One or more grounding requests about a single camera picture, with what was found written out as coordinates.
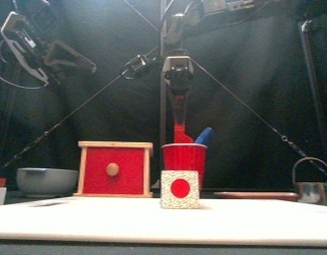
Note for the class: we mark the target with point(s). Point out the white cutting board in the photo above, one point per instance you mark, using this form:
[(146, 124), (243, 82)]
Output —
[(161, 222)]

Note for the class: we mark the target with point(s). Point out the vertical metal frame pole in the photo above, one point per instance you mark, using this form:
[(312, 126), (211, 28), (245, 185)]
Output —
[(162, 109)]

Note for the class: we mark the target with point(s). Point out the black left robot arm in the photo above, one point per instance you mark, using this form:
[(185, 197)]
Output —
[(34, 11)]

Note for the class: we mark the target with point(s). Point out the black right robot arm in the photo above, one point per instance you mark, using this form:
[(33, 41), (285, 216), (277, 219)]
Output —
[(174, 31)]

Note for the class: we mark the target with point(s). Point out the metal frame side post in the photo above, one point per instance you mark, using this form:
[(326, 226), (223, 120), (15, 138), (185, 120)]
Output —
[(312, 83)]

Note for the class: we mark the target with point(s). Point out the gray bowl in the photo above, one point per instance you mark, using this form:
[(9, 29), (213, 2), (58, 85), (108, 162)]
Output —
[(46, 182)]

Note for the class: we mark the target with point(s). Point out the brown flat plate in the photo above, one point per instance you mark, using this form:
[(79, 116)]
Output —
[(255, 196)]

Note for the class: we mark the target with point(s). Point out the toy sushi roll red centre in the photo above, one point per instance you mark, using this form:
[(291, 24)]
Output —
[(180, 188)]

